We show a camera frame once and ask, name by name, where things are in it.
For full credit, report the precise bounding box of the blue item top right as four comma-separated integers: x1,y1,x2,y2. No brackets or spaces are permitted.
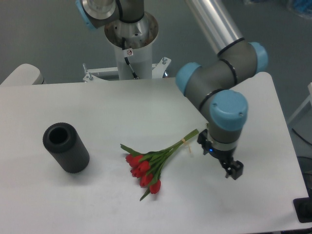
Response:
286,0,312,19

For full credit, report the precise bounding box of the black ribbed cylindrical vase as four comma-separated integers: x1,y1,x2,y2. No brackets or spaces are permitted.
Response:
42,122,90,174

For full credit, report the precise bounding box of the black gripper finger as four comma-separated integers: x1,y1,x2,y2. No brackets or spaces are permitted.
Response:
224,160,244,180

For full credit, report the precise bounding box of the white frame at right edge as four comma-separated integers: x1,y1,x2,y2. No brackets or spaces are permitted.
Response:
287,83,312,127

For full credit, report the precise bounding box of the black cable on floor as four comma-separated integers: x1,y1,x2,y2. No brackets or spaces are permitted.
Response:
292,129,312,144

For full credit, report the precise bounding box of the black device at table edge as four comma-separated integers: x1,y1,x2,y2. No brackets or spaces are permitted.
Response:
293,197,312,223

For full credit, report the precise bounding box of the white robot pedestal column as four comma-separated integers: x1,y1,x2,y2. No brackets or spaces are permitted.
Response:
104,12,158,80

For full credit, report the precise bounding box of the white rounded chair back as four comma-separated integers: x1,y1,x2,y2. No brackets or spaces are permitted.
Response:
0,63,46,87

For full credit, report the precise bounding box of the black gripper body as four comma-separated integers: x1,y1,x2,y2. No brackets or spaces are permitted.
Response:
197,129,238,171

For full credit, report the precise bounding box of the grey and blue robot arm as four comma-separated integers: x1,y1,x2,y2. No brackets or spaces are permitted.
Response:
76,0,268,179

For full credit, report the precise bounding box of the white metal base frame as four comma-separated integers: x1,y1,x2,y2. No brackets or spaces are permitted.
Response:
82,57,172,82

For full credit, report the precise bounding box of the black cable on pedestal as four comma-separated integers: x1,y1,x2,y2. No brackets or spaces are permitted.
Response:
121,37,139,80

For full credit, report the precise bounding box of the red tulip bouquet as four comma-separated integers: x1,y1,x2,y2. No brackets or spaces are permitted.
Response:
120,129,199,200

